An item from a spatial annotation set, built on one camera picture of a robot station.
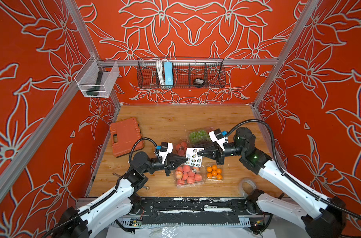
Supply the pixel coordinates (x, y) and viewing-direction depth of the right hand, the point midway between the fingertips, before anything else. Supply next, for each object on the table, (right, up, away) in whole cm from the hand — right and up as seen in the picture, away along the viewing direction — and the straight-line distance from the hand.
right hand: (199, 151), depth 61 cm
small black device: (+5, +39, +35) cm, 52 cm away
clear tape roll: (+29, -23, +18) cm, 41 cm away
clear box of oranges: (+12, -17, +22) cm, 30 cm away
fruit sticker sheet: (-2, -4, +1) cm, 4 cm away
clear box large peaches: (-4, -18, +19) cm, 26 cm away
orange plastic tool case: (-45, +3, +37) cm, 58 cm away
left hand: (-6, -4, +2) cm, 7 cm away
